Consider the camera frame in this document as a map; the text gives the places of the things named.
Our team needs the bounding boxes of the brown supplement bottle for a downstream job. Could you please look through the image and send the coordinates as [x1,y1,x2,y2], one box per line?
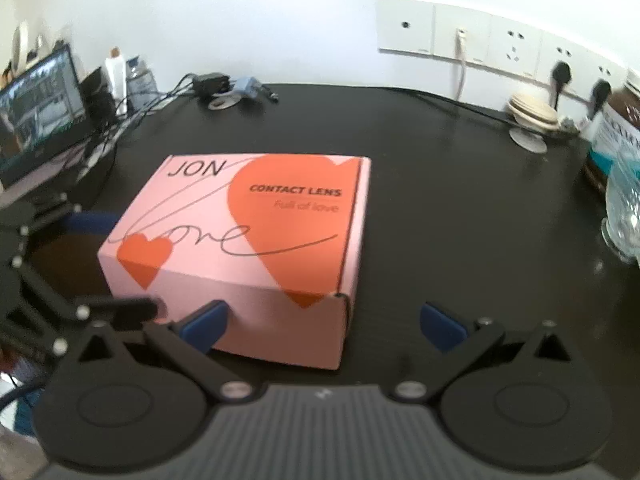
[582,67,640,202]

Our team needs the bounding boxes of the beige round suction holder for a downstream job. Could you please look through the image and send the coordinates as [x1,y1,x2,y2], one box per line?
[504,92,562,153]

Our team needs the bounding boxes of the clear bottle blue label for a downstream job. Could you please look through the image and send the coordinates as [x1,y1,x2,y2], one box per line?
[124,54,159,109]

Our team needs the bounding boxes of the pink cardboard box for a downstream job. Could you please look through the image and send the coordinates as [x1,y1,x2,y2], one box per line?
[97,154,372,372]

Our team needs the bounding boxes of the grey fuzzy cloth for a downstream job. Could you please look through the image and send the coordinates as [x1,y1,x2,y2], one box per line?
[0,424,47,480]

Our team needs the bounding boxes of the black power adapter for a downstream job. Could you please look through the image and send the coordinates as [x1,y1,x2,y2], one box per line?
[192,73,232,102]

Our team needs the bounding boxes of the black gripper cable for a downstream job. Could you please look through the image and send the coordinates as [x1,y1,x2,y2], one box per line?
[0,370,48,413]

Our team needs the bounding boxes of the grey-blue plug adapter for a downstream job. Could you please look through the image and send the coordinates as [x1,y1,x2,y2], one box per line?
[234,75,280,104]

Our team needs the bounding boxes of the black cable bundle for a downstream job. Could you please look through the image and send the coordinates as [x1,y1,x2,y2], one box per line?
[74,74,202,187]

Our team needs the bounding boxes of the black wall plug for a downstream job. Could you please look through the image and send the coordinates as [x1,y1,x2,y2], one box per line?
[589,79,614,122]
[548,59,572,109]

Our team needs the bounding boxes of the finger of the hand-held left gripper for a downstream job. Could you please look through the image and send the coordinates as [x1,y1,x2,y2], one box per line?
[0,254,166,357]
[0,192,121,242]

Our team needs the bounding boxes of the clear glass cup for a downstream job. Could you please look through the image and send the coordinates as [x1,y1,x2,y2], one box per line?
[599,147,640,264]

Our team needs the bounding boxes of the white tube brown cap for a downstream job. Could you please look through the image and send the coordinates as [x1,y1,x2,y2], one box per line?
[104,47,129,117]

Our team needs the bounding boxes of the small black speaker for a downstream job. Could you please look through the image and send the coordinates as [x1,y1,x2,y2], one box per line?
[79,67,119,124]

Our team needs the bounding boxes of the white plug with cable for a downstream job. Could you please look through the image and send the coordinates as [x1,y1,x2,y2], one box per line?
[453,28,469,104]

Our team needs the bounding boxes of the tape roll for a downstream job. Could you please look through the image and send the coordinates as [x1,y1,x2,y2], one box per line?
[12,22,31,77]

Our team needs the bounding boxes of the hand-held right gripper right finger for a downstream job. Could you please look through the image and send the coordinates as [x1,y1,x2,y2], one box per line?
[392,301,572,402]

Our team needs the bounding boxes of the black monitor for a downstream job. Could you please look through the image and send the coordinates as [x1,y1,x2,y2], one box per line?
[0,42,97,189]

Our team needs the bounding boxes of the black wooden desktop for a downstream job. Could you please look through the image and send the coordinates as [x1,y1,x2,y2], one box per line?
[19,82,640,392]

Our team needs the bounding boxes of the white wall socket panel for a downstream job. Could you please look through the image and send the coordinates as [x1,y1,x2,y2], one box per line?
[375,0,632,107]

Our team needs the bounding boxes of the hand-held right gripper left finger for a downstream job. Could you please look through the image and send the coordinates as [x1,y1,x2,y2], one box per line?
[74,300,252,402]

